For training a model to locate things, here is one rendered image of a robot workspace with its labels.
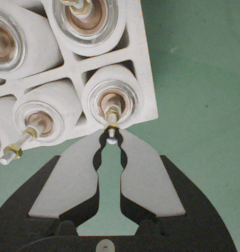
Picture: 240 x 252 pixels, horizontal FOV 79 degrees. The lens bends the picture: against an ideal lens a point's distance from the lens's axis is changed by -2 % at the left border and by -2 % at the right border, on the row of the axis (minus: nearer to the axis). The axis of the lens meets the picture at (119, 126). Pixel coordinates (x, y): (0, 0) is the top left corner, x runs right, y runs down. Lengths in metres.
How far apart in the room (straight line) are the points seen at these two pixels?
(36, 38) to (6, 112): 0.15
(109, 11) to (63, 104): 0.14
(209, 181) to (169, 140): 0.32
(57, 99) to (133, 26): 0.17
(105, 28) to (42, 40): 0.09
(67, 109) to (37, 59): 0.08
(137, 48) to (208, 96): 0.35
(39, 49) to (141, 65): 0.16
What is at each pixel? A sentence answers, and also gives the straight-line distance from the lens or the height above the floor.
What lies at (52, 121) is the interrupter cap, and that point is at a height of 0.25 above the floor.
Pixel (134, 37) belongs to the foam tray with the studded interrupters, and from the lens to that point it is 0.28.
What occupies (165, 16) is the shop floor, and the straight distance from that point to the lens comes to 0.48.
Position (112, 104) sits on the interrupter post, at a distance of 0.19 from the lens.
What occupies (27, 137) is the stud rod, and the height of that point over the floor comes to 0.30.
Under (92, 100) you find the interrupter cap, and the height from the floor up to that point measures 0.25.
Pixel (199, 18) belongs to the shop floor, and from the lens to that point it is 0.52.
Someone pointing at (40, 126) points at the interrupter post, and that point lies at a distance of 0.24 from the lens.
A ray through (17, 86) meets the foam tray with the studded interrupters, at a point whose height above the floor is 0.18.
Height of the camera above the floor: 0.46
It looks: 62 degrees down
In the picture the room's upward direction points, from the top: 177 degrees clockwise
